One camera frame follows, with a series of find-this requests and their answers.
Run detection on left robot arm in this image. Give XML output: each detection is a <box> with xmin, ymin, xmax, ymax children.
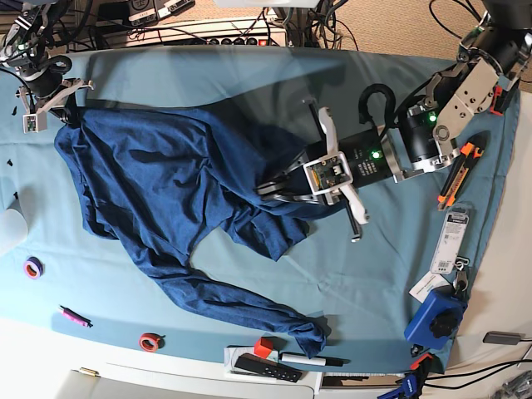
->
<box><xmin>256</xmin><ymin>1</ymin><xmax>531</xmax><ymax>239</ymax></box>

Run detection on white paper roll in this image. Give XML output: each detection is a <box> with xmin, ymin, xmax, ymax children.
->
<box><xmin>0</xmin><ymin>209</ymin><xmax>28</xmax><ymax>256</ymax></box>

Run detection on purple tape roll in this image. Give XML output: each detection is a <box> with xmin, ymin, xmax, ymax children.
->
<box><xmin>23</xmin><ymin>257</ymin><xmax>44</xmax><ymax>279</ymax></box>

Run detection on orange black lower clamp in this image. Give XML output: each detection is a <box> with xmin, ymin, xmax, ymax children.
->
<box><xmin>410</xmin><ymin>352</ymin><xmax>434</xmax><ymax>371</ymax></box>

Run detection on dark blue t-shirt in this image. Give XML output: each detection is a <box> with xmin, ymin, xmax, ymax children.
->
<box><xmin>54</xmin><ymin>108</ymin><xmax>334</xmax><ymax>357</ymax></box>

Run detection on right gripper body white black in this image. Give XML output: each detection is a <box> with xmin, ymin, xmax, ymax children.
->
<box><xmin>16</xmin><ymin>78</ymin><xmax>95</xmax><ymax>134</ymax></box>

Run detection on pink marker pen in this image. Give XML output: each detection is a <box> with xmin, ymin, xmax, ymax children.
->
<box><xmin>58</xmin><ymin>306</ymin><xmax>92</xmax><ymax>328</ymax></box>

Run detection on red tape roll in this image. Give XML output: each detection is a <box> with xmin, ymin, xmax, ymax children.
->
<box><xmin>139</xmin><ymin>332</ymin><xmax>165</xmax><ymax>352</ymax></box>

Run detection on white packaged item blister card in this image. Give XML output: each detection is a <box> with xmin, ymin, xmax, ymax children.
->
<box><xmin>430</xmin><ymin>203</ymin><xmax>472</xmax><ymax>274</ymax></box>

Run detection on white black marker pen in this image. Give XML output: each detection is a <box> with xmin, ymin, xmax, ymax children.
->
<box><xmin>278</xmin><ymin>352</ymin><xmax>349</xmax><ymax>367</ymax></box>

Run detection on orange black utility knife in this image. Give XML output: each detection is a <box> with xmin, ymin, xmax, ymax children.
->
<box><xmin>437</xmin><ymin>131</ymin><xmax>489</xmax><ymax>211</ymax></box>

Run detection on black remote control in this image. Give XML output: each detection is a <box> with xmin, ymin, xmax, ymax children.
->
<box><xmin>234</xmin><ymin>353</ymin><xmax>303</xmax><ymax>382</ymax></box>

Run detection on white paper card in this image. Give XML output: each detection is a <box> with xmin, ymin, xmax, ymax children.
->
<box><xmin>409</xmin><ymin>272</ymin><xmax>450</xmax><ymax>303</ymax></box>

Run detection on black foot pedal start label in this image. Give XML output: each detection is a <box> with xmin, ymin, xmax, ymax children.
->
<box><xmin>127</xmin><ymin>0</ymin><xmax>158</xmax><ymax>26</ymax></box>

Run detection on light blue table cloth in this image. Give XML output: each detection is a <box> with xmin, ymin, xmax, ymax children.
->
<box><xmin>0</xmin><ymin>44</ymin><xmax>521</xmax><ymax>375</ymax></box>

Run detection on red cube block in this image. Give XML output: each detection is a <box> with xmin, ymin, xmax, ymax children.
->
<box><xmin>254</xmin><ymin>337</ymin><xmax>274</xmax><ymax>359</ymax></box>

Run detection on white power strip red switch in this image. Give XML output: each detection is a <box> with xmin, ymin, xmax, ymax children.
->
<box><xmin>164</xmin><ymin>36</ymin><xmax>281</xmax><ymax>47</ymax></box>

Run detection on blue black clamp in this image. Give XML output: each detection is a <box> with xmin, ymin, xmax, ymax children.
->
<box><xmin>377</xmin><ymin>373</ymin><xmax>425</xmax><ymax>399</ymax></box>

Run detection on orange black clamp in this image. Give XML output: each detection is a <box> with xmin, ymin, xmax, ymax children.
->
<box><xmin>410</xmin><ymin>352</ymin><xmax>434</xmax><ymax>371</ymax></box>
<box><xmin>490</xmin><ymin>86</ymin><xmax>515</xmax><ymax>116</ymax></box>

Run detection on metal carabiner keys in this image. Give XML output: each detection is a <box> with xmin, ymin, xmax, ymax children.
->
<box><xmin>453</xmin><ymin>256</ymin><xmax>470</xmax><ymax>298</ymax></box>

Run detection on white book under remote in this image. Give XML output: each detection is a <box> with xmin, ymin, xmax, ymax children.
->
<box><xmin>223</xmin><ymin>344</ymin><xmax>323</xmax><ymax>392</ymax></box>

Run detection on grey adapter box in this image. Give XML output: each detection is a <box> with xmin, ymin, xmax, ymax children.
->
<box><xmin>482</xmin><ymin>331</ymin><xmax>522</xmax><ymax>346</ymax></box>

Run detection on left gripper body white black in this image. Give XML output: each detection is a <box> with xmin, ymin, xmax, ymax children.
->
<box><xmin>303</xmin><ymin>101</ymin><xmax>392</xmax><ymax>242</ymax></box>

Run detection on blue box black knob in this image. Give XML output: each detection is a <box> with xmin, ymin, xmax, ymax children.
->
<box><xmin>404</xmin><ymin>288</ymin><xmax>467</xmax><ymax>350</ymax></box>

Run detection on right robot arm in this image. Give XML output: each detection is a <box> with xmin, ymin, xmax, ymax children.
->
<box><xmin>1</xmin><ymin>1</ymin><xmax>94</xmax><ymax>134</ymax></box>

